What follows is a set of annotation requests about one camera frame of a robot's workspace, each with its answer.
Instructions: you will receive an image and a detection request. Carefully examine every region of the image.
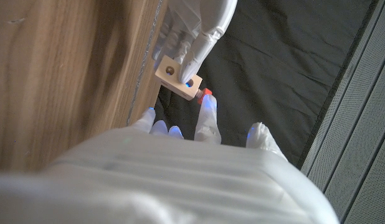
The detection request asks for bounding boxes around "wooden block with holes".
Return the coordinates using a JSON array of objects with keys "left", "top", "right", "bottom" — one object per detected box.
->
[{"left": 154, "top": 55, "right": 203, "bottom": 101}]

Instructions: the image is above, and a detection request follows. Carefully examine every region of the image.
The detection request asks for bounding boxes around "black backdrop curtain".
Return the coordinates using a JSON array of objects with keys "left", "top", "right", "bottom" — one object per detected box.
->
[{"left": 154, "top": 0, "right": 380, "bottom": 169}]

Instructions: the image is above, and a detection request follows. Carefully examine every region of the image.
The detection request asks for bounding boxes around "grey tape outline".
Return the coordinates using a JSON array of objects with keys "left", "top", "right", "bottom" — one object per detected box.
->
[{"left": 126, "top": 0, "right": 164, "bottom": 127}]

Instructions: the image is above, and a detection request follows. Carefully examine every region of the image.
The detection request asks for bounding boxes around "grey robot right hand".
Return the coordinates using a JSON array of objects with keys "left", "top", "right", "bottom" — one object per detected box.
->
[{"left": 0, "top": 94, "right": 340, "bottom": 224}]

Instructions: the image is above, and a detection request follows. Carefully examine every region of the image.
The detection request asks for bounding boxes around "red screw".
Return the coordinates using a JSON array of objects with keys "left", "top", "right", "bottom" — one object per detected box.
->
[{"left": 194, "top": 88, "right": 213, "bottom": 105}]

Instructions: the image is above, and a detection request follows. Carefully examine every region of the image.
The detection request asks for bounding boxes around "white perforated metal panel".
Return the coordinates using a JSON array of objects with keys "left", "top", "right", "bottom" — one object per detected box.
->
[{"left": 300, "top": 0, "right": 385, "bottom": 224}]

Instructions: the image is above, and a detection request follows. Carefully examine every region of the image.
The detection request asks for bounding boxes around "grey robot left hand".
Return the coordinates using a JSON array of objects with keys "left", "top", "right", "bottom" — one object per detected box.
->
[{"left": 151, "top": 0, "right": 239, "bottom": 85}]

